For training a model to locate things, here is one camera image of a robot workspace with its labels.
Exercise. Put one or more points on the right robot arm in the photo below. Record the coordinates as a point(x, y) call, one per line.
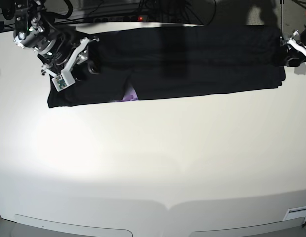
point(32, 19)

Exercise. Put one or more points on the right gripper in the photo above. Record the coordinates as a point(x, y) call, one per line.
point(66, 41)

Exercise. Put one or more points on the thin metal pole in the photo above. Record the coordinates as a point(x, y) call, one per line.
point(282, 16)

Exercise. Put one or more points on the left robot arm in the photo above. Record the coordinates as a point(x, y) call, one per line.
point(299, 37)

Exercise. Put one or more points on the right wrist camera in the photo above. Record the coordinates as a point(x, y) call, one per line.
point(63, 80)

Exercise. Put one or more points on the black T-shirt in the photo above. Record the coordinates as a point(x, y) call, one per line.
point(173, 62)

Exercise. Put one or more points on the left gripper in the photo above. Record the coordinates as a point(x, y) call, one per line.
point(295, 52)

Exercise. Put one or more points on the black power strip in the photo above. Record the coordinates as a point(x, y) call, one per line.
point(126, 18)

